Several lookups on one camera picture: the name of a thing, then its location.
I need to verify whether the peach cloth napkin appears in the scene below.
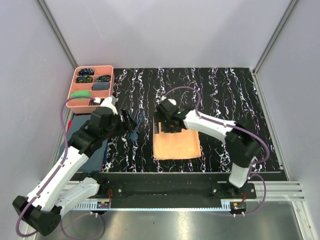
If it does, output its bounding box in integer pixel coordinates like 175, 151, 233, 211
153, 129, 202, 160

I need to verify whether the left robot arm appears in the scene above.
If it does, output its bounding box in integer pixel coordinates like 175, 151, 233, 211
12, 105, 137, 237

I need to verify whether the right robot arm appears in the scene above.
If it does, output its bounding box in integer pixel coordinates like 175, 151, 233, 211
153, 98, 261, 199

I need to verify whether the blue grey folded napkin stack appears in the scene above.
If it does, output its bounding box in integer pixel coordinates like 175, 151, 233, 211
66, 114, 108, 173

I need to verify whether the blue plastic knife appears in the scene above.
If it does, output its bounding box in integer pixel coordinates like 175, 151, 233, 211
125, 112, 145, 140

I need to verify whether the dark patterned cloth roll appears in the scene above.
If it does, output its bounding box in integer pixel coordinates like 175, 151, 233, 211
89, 98, 101, 106

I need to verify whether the green rolled cloth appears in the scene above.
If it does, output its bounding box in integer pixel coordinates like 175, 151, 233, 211
69, 90, 91, 100

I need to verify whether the grey folded cloth in tray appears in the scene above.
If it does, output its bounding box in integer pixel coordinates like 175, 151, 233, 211
91, 82, 110, 91

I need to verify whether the pink divided organizer tray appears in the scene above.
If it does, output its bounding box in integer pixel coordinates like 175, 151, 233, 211
65, 65, 115, 114

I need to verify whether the blue patterned roll right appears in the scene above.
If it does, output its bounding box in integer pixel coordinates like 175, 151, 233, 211
96, 74, 111, 83

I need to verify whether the blue yellow patterned roll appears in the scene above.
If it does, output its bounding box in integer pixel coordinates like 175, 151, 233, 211
75, 75, 93, 84

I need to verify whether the blue patterned roll top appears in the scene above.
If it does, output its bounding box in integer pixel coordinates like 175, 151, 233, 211
77, 68, 95, 76

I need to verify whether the black marble pattern mat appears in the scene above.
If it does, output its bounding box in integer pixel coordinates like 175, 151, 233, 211
102, 67, 281, 173

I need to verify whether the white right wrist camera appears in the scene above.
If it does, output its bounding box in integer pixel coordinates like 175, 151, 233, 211
167, 98, 177, 106

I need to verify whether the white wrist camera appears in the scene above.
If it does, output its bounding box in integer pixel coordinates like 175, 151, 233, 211
167, 98, 177, 106
94, 95, 118, 115

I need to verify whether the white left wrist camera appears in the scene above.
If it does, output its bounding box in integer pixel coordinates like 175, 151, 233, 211
94, 95, 118, 115

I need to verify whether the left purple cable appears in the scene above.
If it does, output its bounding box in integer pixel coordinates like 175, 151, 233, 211
15, 96, 106, 238

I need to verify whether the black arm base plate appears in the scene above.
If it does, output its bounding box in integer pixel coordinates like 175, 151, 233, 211
98, 172, 257, 200

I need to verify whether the left rear aluminium post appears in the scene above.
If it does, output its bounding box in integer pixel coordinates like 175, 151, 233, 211
35, 0, 79, 69

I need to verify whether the aluminium post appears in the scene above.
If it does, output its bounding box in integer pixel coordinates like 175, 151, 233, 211
252, 0, 300, 75
35, 0, 79, 69

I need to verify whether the aluminium frame rail front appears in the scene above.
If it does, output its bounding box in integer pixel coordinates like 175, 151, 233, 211
51, 180, 304, 216

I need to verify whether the right rear aluminium post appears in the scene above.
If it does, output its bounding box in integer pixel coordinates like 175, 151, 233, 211
252, 0, 300, 75

